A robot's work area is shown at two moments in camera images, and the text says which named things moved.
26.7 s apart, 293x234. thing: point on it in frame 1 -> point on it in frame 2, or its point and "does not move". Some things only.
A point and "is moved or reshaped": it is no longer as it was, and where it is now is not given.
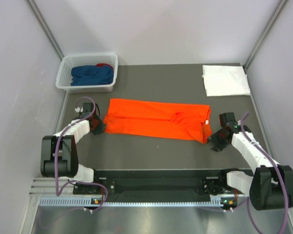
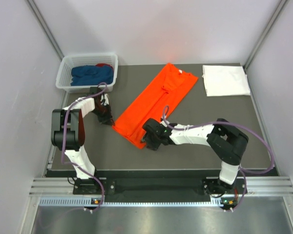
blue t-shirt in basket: (85, 75) does not move
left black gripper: (100, 129) -> (108, 119)
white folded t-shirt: (223, 81) does not move
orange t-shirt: (179, 121) is moved or reshaped
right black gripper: (217, 146) -> (151, 145)
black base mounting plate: (133, 187) does not move
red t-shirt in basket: (101, 65) does not move
